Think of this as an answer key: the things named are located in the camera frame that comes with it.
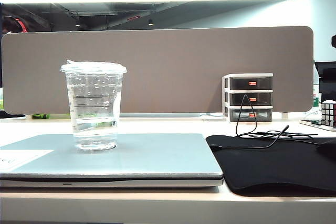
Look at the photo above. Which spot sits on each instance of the clear plastic lidded cup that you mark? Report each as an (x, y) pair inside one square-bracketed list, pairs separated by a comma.
[(94, 108)]

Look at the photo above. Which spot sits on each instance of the silver Dell laptop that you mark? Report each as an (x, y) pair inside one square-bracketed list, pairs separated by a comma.
[(157, 155)]

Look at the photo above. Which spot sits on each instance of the white sticker on laptop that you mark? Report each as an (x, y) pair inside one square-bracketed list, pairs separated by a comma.
[(21, 158)]

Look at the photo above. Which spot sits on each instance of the brown desk divider panel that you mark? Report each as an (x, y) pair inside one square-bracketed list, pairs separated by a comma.
[(183, 64)]

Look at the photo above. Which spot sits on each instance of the dark translucent drawer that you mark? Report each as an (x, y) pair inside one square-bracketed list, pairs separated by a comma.
[(262, 99), (262, 115), (239, 83)]

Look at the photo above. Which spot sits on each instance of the small pendant lamp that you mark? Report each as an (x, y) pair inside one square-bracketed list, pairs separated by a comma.
[(150, 22)]

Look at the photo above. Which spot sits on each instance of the black mouse pad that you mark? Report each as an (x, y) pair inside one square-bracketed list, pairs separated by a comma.
[(275, 166)]

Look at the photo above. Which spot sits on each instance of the green and black tool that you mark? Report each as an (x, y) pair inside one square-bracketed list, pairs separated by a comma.
[(39, 116)]

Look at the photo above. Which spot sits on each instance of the white flat device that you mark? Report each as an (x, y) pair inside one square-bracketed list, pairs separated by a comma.
[(307, 123)]

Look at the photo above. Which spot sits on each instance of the black flat object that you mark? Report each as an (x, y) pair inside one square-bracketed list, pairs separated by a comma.
[(10, 115)]

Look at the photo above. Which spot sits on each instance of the Rubik's cube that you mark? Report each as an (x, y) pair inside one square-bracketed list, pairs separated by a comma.
[(328, 113)]

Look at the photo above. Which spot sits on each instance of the red headphones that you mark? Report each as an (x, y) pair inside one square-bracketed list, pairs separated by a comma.
[(23, 26)]

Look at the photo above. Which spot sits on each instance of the white mini drawer frame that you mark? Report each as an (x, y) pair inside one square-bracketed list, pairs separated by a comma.
[(225, 98)]

